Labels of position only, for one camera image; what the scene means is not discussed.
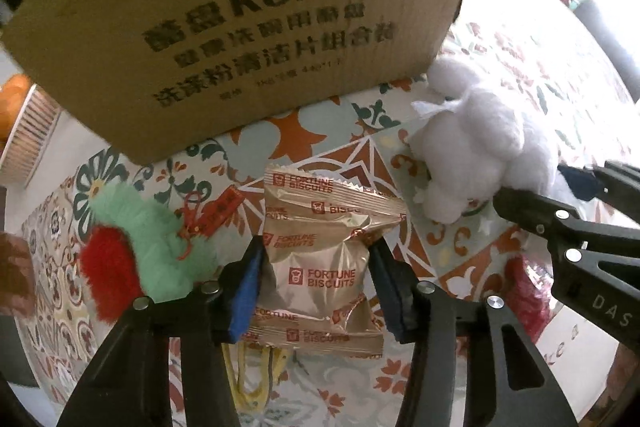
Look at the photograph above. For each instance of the gold biscuit packet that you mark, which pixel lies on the gold biscuit packet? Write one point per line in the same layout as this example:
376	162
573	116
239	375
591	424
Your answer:
320	272

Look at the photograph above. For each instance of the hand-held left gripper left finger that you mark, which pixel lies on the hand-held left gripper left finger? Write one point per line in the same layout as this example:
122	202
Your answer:
246	297

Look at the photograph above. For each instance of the orange round fruit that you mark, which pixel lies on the orange round fruit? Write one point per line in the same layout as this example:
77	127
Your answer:
14	99

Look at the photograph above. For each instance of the patterned tablecloth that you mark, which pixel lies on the patterned tablecloth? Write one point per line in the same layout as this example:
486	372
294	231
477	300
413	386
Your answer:
350	152

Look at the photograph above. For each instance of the white printed bag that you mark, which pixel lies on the white printed bag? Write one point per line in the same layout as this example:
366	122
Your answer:
575	357

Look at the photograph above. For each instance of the ribbed beige basket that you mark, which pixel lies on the ribbed beige basket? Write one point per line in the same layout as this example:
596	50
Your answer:
35	132

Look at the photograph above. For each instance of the brown object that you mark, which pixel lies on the brown object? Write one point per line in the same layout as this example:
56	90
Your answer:
15	272

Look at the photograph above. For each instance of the white plush toy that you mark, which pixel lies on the white plush toy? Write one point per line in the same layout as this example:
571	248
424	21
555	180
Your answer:
480	142

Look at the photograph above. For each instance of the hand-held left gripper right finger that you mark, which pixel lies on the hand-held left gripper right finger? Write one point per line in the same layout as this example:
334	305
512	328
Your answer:
392	302

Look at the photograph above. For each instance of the green and red plush toy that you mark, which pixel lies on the green and red plush toy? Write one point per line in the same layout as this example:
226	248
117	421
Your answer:
150	232

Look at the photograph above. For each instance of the red wrapped packet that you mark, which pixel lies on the red wrapped packet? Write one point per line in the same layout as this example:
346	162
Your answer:
525	302

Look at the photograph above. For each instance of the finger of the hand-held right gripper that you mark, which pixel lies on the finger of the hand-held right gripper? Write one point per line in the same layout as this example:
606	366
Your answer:
530	209
580	184

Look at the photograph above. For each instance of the brown cardboard box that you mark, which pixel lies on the brown cardboard box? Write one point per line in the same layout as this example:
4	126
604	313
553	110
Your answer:
225	7

